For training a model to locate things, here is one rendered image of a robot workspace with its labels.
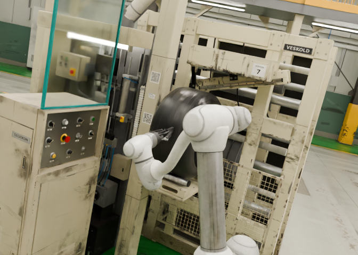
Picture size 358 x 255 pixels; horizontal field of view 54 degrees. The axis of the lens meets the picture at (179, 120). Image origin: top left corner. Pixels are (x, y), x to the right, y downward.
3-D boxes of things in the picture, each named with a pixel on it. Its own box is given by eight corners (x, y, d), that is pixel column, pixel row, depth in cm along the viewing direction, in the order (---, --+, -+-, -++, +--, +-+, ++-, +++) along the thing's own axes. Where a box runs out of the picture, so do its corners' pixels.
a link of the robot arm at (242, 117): (217, 110, 160) (199, 110, 149) (252, 100, 149) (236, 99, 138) (223, 139, 158) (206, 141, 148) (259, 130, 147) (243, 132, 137)
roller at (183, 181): (143, 171, 245) (142, 166, 242) (147, 166, 248) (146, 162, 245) (187, 188, 230) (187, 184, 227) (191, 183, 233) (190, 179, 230)
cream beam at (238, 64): (185, 63, 258) (189, 43, 255) (199, 65, 281) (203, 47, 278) (266, 82, 233) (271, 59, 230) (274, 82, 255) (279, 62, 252)
